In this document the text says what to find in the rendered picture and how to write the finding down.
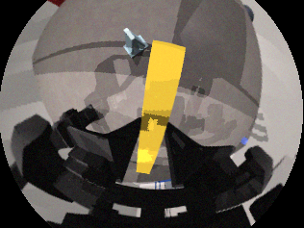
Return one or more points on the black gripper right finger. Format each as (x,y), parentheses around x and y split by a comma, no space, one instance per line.
(185,156)

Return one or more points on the yellow bar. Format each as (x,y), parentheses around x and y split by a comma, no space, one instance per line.
(165,66)

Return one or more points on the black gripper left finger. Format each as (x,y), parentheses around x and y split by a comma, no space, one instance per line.
(117,146)

